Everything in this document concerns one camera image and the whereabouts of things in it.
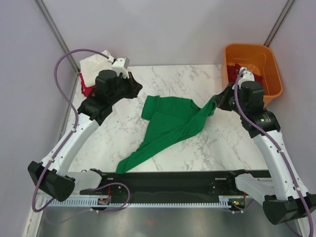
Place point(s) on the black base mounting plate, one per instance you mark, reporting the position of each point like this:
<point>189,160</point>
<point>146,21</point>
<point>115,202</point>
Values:
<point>168,186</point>

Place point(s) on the orange plastic tub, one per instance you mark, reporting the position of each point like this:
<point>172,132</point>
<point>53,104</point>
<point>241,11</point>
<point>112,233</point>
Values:
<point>258,59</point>

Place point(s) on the dark red t-shirt in tub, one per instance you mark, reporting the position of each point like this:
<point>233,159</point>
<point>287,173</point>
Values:
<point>248,81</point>

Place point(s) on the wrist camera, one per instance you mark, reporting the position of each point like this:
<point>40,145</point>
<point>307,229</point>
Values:
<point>245,75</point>
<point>120,66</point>

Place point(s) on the slotted cable duct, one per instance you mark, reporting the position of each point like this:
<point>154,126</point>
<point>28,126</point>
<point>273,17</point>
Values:
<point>97,202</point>

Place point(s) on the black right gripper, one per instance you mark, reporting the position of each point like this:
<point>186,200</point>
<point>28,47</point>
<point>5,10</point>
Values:
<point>221,98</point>

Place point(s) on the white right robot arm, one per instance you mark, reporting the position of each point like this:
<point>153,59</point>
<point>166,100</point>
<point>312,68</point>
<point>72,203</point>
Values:
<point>284,197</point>

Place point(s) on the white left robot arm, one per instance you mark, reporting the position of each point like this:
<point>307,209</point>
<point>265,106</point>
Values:
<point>51,174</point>

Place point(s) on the aluminium front rail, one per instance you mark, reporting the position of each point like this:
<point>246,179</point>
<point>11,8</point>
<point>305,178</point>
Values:
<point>58,187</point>

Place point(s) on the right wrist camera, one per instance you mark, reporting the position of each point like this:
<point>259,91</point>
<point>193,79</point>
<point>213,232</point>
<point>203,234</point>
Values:
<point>245,75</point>

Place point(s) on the right aluminium frame post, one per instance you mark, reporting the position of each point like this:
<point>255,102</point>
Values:
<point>279,22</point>

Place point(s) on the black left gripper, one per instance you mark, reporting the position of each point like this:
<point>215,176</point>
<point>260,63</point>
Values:
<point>135,87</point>

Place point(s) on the white folded t-shirt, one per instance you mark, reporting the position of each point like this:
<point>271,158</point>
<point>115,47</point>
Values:
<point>92,65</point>

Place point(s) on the aluminium frame post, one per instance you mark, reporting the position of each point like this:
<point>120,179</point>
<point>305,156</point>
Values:
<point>279,22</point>
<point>52,25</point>

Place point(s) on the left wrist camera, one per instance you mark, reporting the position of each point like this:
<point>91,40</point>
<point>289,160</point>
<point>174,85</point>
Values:
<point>120,66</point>

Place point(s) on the pink folded t-shirt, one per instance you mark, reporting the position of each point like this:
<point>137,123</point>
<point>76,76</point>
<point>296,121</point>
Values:
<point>85,90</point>

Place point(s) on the green t-shirt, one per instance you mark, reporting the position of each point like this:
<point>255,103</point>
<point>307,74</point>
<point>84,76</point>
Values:
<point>171,120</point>

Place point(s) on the left aluminium frame post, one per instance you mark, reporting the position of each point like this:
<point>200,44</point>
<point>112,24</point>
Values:
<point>52,25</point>

